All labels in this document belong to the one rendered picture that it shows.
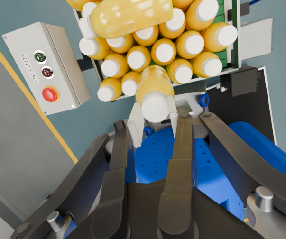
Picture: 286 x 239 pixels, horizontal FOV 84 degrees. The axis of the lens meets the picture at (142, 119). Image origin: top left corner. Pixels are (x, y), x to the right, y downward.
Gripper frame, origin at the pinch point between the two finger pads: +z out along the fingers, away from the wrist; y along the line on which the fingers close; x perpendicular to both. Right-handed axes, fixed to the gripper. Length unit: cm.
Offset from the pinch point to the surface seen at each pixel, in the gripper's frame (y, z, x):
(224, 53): 22.3, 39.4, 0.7
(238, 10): 23.4, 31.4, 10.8
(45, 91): -26.2, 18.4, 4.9
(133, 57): -3.7, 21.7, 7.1
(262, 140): 59, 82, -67
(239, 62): 23.3, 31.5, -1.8
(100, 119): -69, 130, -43
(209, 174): 7.1, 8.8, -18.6
